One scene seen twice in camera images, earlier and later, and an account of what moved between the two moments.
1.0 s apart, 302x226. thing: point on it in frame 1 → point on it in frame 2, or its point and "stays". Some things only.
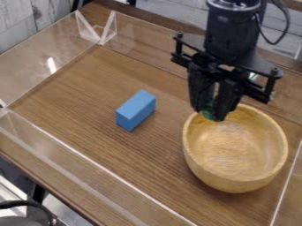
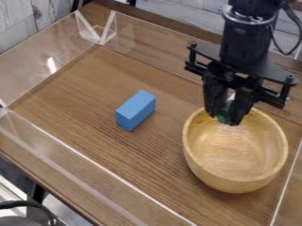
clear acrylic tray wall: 95,110 stays
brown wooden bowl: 235,154 stays
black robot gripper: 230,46 → 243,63
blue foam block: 136,109 stays
